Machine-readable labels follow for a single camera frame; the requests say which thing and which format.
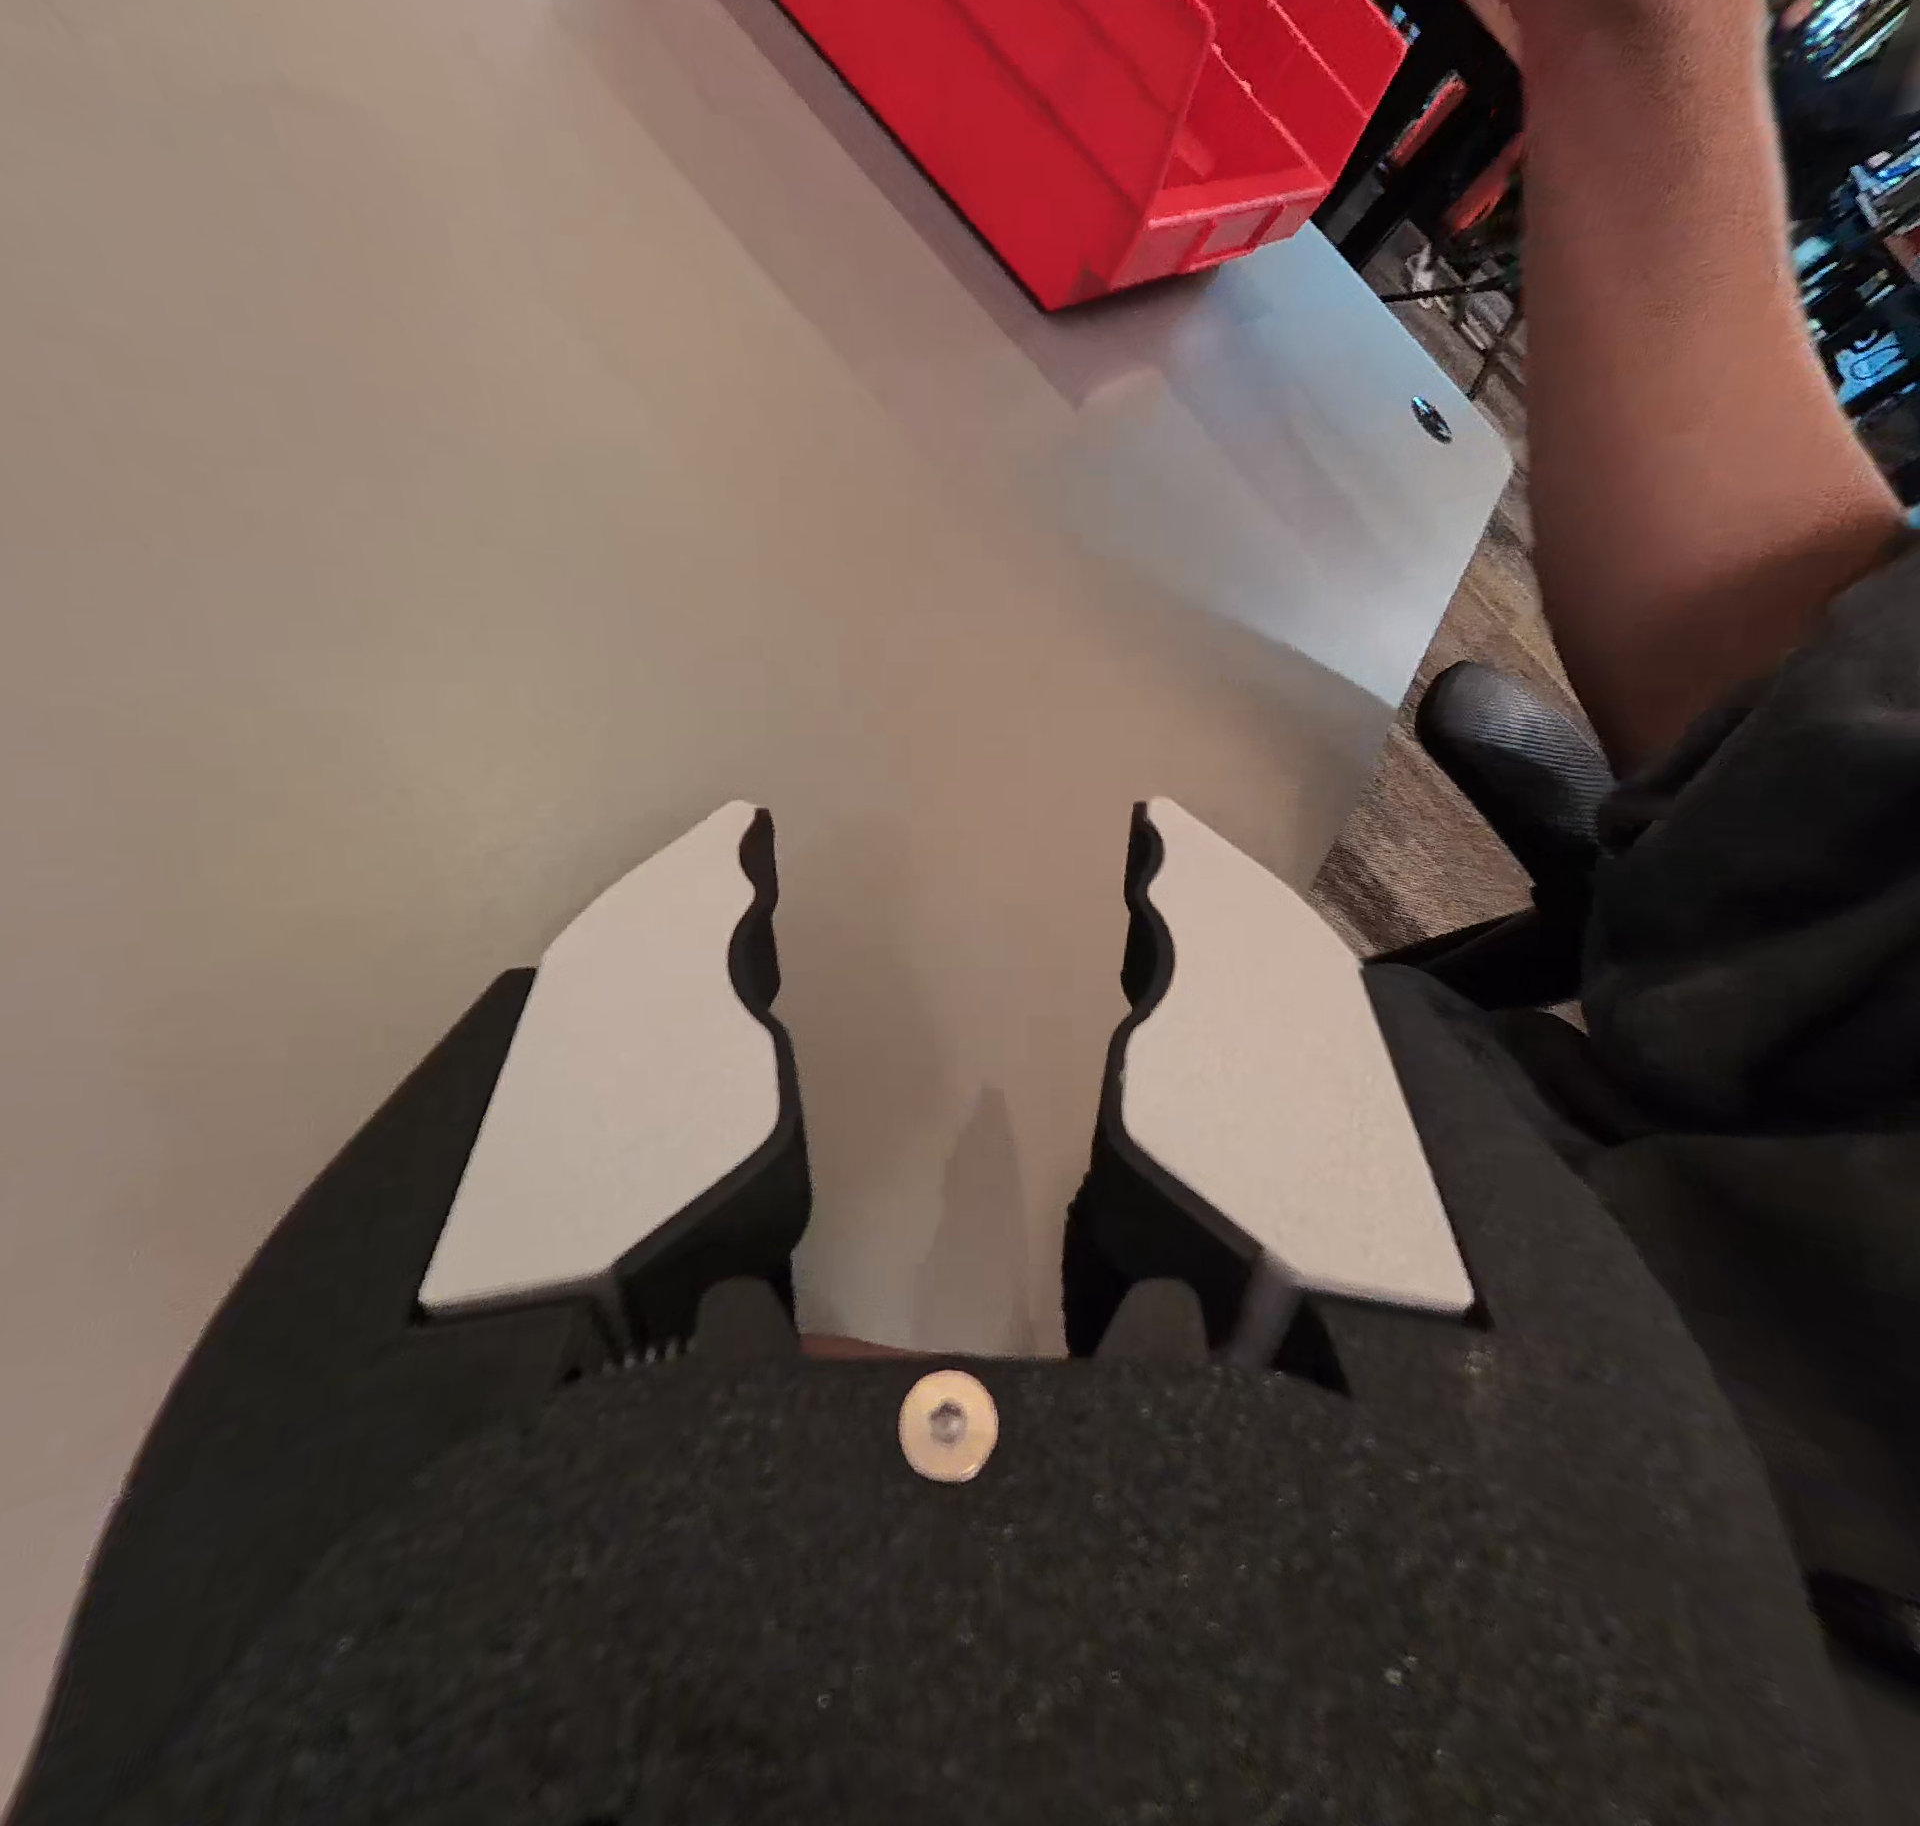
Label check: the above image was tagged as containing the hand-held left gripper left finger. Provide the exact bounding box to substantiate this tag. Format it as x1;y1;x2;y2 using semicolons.
418;801;811;1324

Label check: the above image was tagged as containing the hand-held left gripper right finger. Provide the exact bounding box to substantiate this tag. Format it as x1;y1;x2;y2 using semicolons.
1065;797;1478;1324

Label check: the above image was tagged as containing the red plastic bin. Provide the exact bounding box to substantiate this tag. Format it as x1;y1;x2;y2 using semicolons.
689;0;1411;313

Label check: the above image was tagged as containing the person's right forearm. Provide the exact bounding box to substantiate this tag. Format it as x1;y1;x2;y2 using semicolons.
1492;0;1913;779

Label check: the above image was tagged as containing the person's black chair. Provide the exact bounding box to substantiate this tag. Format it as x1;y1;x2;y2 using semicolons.
1379;661;1621;1004

